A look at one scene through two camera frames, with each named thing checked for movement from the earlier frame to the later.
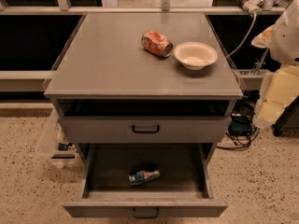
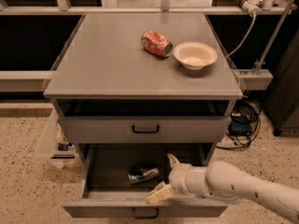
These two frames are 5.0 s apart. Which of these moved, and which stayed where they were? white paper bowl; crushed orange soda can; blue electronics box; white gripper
Moved: white gripper
Stayed: crushed orange soda can; white paper bowl; blue electronics box
